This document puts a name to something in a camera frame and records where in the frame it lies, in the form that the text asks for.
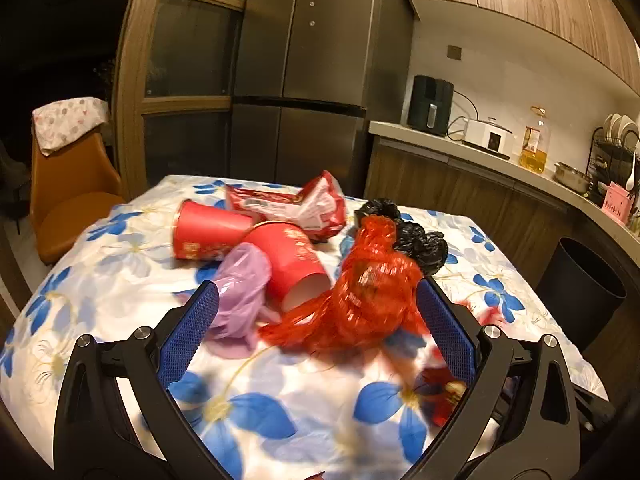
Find black plastic bag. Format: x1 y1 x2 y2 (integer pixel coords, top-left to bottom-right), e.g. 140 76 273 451
392 221 449 277
354 198 402 228

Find steel pot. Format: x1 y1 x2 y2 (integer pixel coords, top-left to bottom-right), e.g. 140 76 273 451
553 161 594 195

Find black trash bin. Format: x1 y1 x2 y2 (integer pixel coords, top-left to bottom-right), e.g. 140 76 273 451
535 237 628 357

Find orange chair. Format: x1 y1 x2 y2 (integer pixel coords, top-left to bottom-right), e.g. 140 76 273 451
29 129 126 267

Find appliance cable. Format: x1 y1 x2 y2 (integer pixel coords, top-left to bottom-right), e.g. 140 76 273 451
446 91 477 142

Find cooking oil bottle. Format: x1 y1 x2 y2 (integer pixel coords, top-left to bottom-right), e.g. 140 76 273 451
518 106 551 175

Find red mesh bag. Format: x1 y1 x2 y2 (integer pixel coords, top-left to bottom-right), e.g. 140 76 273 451
256 215 432 357

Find red snack wrapper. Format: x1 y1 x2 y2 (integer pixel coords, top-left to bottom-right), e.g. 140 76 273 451
224 170 349 244

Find red paper cup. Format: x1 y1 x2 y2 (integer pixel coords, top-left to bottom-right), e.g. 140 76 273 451
173 199 255 262
244 221 334 312

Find blue floral tablecloth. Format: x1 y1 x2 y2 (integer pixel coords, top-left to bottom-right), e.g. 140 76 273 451
0 175 609 480

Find pink box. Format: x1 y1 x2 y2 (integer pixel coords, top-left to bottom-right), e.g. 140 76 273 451
602 182 639 226

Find dotted white cloth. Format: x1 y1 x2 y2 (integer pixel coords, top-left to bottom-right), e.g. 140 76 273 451
32 96 111 157

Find black air fryer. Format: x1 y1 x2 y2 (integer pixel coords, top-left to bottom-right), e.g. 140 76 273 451
406 75 455 137

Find wooden glass door cabinet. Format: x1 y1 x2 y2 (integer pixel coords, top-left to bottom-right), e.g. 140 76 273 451
112 0 257 202

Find purple plastic bag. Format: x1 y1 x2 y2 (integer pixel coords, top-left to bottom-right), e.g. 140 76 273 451
207 242 281 361

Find black dish rack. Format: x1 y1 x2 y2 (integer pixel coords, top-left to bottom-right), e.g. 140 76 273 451
589 127 640 202

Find white spoon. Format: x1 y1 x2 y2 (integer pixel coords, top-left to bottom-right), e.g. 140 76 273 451
625 139 640 192

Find white rice cooker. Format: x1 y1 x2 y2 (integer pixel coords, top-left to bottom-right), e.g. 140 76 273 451
462 117 515 155

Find steel refrigerator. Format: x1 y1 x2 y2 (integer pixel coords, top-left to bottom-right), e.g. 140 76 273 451
227 0 417 197

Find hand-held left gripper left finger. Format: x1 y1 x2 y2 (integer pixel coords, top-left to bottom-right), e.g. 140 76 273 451
52 280 241 480

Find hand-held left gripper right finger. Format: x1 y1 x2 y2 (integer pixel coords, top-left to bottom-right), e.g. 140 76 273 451
400 277 583 480

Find white plates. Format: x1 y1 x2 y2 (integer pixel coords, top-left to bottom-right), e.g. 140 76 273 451
602 112 640 147

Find kitchen counter with wooden cabinets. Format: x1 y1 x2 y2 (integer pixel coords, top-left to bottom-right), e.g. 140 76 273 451
366 120 640 361

